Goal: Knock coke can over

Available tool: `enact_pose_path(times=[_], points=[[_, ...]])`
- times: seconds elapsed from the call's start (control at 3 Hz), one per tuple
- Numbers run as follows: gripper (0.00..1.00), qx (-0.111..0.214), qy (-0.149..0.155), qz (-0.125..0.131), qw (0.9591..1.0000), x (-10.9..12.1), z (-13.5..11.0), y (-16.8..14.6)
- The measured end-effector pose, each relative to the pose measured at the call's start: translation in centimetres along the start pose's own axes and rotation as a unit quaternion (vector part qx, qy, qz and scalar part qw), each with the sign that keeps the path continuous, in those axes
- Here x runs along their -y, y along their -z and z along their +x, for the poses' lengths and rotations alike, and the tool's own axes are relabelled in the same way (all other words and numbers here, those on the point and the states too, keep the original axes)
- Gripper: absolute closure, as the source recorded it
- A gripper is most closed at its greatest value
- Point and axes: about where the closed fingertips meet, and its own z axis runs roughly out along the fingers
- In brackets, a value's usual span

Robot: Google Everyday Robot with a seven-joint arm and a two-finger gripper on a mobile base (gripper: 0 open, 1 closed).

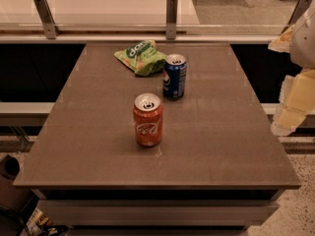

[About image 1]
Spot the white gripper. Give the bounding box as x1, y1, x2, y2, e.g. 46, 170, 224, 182
268, 7, 315, 136

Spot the orange coke can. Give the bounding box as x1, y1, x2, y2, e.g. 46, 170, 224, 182
133, 93, 163, 147

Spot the blue pepsi can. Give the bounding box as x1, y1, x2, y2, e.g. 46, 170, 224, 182
163, 54, 187, 100

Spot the green chip bag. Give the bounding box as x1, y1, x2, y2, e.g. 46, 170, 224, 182
114, 40, 167, 77

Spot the white table drawer base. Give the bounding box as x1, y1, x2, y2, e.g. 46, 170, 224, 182
31, 189, 285, 230

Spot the printed package on floor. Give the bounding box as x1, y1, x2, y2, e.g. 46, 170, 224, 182
23, 207, 69, 236

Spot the dark bin at left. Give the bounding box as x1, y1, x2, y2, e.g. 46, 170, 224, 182
0, 155, 33, 212

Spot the right metal railing bracket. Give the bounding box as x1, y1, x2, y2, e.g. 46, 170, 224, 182
282, 0, 313, 32

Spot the metal railing bracket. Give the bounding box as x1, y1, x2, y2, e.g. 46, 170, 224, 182
33, 0, 59, 39
282, 0, 313, 32
165, 0, 178, 39

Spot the middle metal railing bracket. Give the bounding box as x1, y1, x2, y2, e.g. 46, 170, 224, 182
165, 0, 178, 39

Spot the left metal railing bracket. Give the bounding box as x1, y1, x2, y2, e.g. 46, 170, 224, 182
33, 0, 59, 39

